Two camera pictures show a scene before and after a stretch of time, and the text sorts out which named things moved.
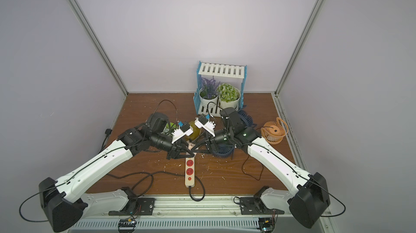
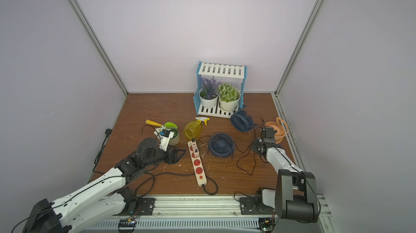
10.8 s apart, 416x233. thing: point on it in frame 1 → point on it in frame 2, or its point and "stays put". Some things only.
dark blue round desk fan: x=223 y=150 stays put
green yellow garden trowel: x=170 y=125 stays put
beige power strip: x=189 y=172 → x=197 y=166
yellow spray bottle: x=195 y=134 stays put
